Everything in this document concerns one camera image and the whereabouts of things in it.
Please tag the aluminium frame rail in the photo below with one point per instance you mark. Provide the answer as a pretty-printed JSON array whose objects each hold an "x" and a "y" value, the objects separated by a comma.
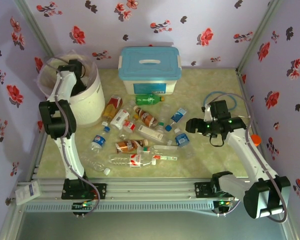
[{"x": 150, "y": 190}]

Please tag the left black mount plate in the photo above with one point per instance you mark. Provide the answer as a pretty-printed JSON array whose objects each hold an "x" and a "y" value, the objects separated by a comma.
[{"x": 102, "y": 191}]

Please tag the amber tea bottle red label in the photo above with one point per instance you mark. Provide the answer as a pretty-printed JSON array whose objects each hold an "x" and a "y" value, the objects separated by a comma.
[{"x": 112, "y": 105}]

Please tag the large clear bottle red-white label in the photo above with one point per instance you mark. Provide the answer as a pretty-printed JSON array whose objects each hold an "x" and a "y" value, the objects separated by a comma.
[{"x": 136, "y": 160}]

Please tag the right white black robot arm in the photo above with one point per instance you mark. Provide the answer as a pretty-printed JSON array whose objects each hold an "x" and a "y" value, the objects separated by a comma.
[{"x": 250, "y": 160}]

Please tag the right black mount plate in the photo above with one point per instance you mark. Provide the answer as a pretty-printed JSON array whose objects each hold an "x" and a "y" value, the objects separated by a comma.
[{"x": 201, "y": 190}]

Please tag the white round waste bin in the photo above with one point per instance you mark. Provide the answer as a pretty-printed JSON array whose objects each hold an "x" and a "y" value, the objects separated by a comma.
[{"x": 90, "y": 107}]

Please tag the clear bottle green cap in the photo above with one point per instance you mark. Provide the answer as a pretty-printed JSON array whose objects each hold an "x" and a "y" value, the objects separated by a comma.
[{"x": 166, "y": 112}]

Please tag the white blue paper card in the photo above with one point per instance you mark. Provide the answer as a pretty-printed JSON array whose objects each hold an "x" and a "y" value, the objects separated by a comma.
[{"x": 27, "y": 193}]

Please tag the slim bottle printed white label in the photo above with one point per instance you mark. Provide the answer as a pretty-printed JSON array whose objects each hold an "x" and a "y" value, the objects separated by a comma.
[{"x": 165, "y": 157}]

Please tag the brown coffee drink bottle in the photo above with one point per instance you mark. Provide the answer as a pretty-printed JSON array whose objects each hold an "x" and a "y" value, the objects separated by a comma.
[
  {"x": 147, "y": 118},
  {"x": 127, "y": 146}
]

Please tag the blue stethoscope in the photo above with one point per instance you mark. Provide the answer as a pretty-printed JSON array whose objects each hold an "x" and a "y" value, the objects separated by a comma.
[{"x": 220, "y": 91}]

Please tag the left circuit board with LEDs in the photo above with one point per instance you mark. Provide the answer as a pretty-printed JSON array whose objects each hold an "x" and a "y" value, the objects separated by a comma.
[{"x": 77, "y": 205}]

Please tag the right circuit board with LEDs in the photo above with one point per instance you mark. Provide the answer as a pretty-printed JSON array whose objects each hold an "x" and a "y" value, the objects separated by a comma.
[{"x": 221, "y": 203}]

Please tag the orange plastic cylinder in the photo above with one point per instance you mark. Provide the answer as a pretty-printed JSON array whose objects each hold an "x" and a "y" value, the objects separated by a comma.
[{"x": 255, "y": 140}]

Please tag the clear plastic bin liner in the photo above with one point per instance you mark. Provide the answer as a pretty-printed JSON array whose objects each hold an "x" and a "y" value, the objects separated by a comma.
[{"x": 43, "y": 82}]

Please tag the green soda bottle yellow cap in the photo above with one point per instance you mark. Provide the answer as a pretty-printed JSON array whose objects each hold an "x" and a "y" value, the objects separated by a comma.
[{"x": 147, "y": 100}]

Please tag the clear bottle small red-green label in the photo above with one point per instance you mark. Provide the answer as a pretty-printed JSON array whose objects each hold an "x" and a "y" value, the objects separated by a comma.
[{"x": 146, "y": 149}]

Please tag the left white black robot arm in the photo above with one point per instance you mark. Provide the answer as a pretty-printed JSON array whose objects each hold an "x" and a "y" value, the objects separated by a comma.
[{"x": 67, "y": 155}]

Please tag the black mount plate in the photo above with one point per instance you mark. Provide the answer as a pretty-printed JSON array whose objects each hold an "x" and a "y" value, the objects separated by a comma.
[
  {"x": 201, "y": 190},
  {"x": 102, "y": 191}
]

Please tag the crushed clear bottle white cap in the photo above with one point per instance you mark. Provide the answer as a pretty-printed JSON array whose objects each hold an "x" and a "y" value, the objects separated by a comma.
[{"x": 106, "y": 171}]

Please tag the clear Pepsi bottle blue cap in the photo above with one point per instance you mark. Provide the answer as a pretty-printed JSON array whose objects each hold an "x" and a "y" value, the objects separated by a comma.
[{"x": 99, "y": 140}]

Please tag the circuit board with leds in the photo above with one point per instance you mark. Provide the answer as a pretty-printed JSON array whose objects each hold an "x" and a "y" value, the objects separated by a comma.
[
  {"x": 77, "y": 205},
  {"x": 221, "y": 203}
]

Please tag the clear bottle white V label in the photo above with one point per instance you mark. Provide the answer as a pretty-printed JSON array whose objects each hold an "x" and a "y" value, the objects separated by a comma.
[{"x": 120, "y": 118}]

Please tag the white storage box blue lid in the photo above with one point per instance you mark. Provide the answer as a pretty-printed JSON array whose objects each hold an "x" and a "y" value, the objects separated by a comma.
[{"x": 150, "y": 62}]

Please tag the aluminium corner post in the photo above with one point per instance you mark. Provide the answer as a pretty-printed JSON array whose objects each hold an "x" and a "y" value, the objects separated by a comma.
[
  {"x": 35, "y": 27},
  {"x": 260, "y": 32}
]

